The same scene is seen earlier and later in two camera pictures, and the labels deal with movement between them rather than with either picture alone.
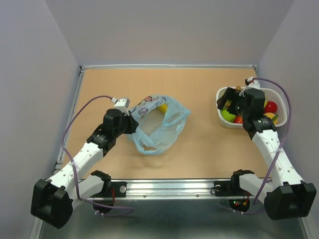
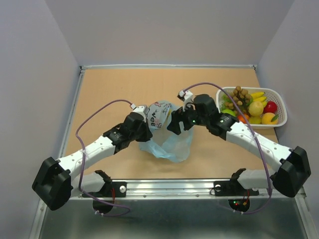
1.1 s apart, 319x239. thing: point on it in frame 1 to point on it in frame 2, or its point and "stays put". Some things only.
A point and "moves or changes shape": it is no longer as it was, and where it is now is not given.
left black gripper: x=133 y=123 to x=147 y=134
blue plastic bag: x=159 y=117 moves or changes shape
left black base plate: x=120 y=189 stays put
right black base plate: x=229 y=188 stays put
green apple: x=227 y=116 stays put
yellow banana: x=163 y=107 to x=169 y=113
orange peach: x=271 y=115 stays put
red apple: x=270 y=106 stays put
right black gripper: x=231 y=94 to x=177 y=116
